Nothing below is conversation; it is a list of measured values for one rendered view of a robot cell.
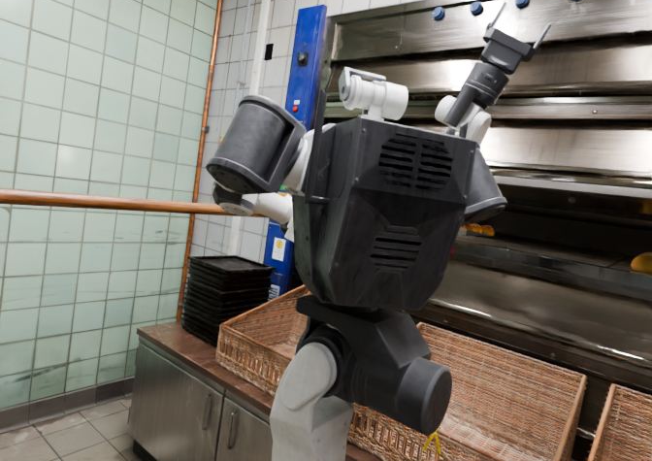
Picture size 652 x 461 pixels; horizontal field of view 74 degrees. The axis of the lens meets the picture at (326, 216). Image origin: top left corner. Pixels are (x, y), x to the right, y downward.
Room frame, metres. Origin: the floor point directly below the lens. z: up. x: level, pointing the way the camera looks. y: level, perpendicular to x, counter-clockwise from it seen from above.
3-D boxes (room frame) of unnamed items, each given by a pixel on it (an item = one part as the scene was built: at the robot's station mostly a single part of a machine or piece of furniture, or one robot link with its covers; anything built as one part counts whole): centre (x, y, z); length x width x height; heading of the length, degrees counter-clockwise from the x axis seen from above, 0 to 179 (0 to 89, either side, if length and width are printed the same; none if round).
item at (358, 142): (0.78, -0.08, 1.26); 0.34 x 0.30 x 0.36; 108
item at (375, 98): (0.84, -0.06, 1.46); 0.10 x 0.07 x 0.09; 108
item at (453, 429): (1.25, -0.49, 0.72); 0.56 x 0.49 x 0.28; 53
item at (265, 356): (1.62, -0.02, 0.72); 0.56 x 0.49 x 0.28; 52
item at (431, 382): (0.78, -0.12, 1.00); 0.28 x 0.13 x 0.18; 53
